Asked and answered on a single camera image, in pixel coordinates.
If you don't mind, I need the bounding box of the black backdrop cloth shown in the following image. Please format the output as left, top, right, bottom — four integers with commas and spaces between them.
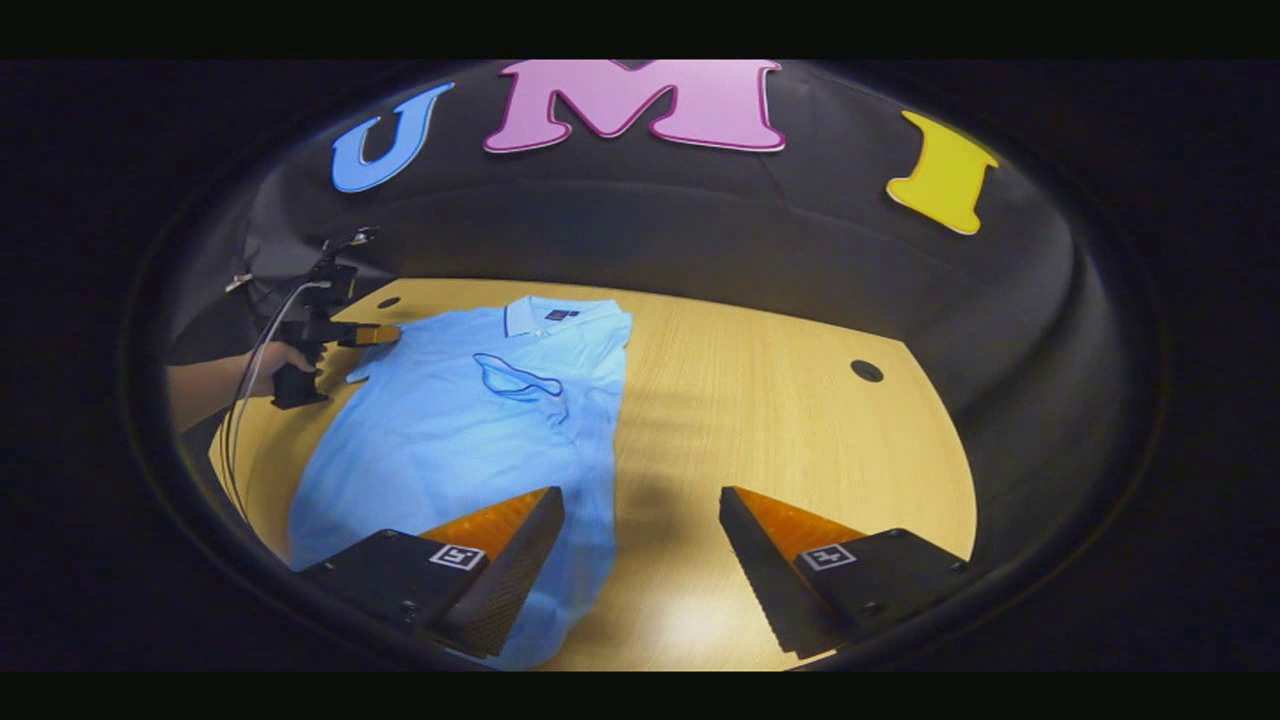
165, 60, 1106, 431

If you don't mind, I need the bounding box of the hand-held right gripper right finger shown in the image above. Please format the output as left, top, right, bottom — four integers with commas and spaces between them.
718, 486, 973, 661

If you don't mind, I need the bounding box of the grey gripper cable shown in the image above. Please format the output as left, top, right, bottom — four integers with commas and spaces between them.
218, 280, 333, 526

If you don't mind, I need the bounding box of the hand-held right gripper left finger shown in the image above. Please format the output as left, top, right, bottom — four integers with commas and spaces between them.
298, 486, 568, 661

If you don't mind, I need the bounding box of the light blue T-shirt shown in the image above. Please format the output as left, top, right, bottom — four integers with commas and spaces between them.
287, 294, 635, 671

